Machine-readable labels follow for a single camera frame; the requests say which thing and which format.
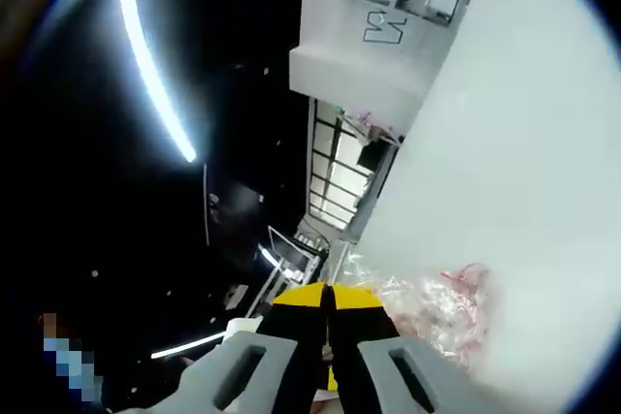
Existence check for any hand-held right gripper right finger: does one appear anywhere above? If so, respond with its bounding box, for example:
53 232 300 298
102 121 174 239
329 282 487 414

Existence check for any long ceiling light strip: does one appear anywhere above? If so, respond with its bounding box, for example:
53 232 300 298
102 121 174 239
115 0 199 164

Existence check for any black monitor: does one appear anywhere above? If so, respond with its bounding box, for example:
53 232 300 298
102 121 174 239
357 139 390 172

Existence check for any glass partition window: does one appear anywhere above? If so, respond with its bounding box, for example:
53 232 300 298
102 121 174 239
307 97 390 232

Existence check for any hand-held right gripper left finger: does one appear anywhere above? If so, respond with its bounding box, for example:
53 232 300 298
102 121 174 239
164 281 328 414

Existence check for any clear resealable bag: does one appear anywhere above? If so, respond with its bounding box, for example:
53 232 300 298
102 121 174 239
338 252 492 372

